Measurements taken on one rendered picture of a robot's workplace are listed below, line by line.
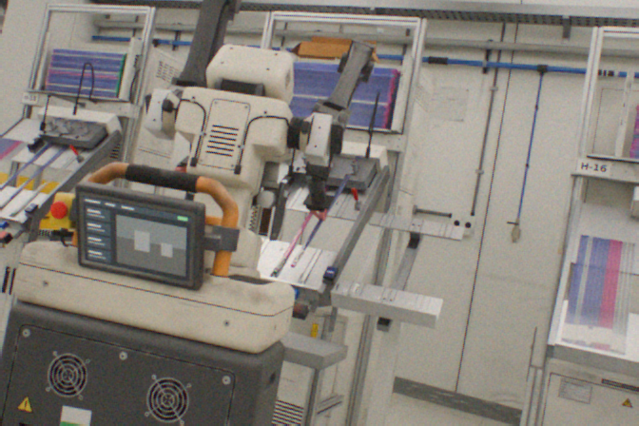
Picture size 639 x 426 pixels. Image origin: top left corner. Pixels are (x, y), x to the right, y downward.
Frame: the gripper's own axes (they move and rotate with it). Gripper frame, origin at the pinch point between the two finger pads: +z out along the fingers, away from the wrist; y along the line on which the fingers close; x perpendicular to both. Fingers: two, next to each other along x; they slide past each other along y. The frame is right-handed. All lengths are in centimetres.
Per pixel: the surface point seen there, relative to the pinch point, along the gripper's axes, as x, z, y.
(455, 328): -91, 169, -21
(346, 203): -20.3, 10.0, 0.1
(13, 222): 28, 11, 141
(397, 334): 26, 22, -37
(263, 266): 19.9, 10.6, 16.9
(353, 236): -3.1, 9.7, -9.8
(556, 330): 19, 10, -87
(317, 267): 14.8, 10.5, -2.8
